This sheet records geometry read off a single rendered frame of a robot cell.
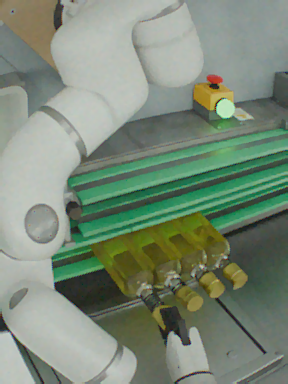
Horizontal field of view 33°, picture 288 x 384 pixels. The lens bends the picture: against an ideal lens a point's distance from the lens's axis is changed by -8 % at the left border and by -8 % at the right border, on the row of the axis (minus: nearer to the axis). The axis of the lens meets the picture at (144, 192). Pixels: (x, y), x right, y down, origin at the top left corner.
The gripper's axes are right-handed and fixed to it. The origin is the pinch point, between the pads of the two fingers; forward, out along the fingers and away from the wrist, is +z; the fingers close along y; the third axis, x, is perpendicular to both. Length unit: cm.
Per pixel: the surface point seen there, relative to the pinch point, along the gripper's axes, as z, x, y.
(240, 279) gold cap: 6.7, -15.9, 0.9
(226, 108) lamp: 41, -24, 20
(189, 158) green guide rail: 31.0, -11.8, 13.4
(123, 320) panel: 12.7, 5.6, -12.4
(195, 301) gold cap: 2.8, -5.4, 1.6
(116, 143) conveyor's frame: 35.8, 2.2, 15.6
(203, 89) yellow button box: 46, -20, 22
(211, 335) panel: 4.0, -11.0, -12.4
